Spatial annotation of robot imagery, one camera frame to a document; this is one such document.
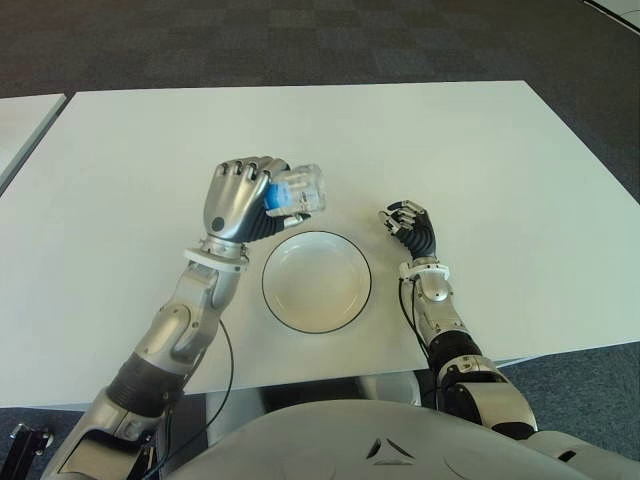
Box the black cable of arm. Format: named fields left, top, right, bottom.
left=398, top=276, right=447, bottom=412
left=148, top=319, right=236, bottom=477

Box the white neighbouring table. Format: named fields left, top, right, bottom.
left=0, top=93, right=69, bottom=194

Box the clear water bottle blue cap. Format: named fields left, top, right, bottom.
left=263, top=162, right=329, bottom=218

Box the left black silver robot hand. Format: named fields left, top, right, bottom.
left=201, top=155, right=311, bottom=247

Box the grey robot torso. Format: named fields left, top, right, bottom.
left=164, top=393, right=640, bottom=480

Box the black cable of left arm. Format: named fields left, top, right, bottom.
left=148, top=319, right=236, bottom=477

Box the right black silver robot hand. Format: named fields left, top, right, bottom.
left=377, top=198, right=443, bottom=262

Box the black metal stand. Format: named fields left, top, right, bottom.
left=8, top=423, right=55, bottom=458

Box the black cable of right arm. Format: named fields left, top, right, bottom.
left=398, top=276, right=447, bottom=412

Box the white plate with black rim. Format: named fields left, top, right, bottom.
left=261, top=229, right=373, bottom=335

